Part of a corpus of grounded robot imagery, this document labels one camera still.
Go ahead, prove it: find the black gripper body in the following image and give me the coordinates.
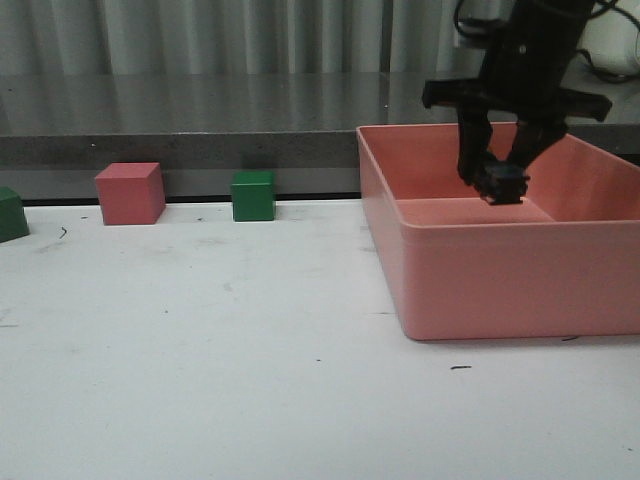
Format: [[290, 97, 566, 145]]
[[422, 1, 612, 122]]

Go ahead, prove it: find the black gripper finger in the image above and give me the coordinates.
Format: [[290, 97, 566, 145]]
[[456, 107, 493, 185], [507, 119, 568, 170]]

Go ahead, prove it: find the white rice cooker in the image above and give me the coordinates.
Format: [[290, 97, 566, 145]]
[[580, 11, 639, 75]]

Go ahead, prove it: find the pink plastic bin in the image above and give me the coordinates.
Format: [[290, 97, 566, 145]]
[[357, 124, 639, 340]]

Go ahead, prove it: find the green cube near bin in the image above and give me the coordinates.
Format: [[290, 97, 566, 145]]
[[231, 170, 275, 222]]

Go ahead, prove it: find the pink cube at back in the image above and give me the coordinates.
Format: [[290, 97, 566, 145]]
[[95, 162, 166, 226]]

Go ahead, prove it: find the grey stone countertop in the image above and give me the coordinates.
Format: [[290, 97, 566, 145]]
[[0, 69, 640, 166]]

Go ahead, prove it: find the green cube at left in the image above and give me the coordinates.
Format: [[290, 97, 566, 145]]
[[0, 186, 30, 243]]

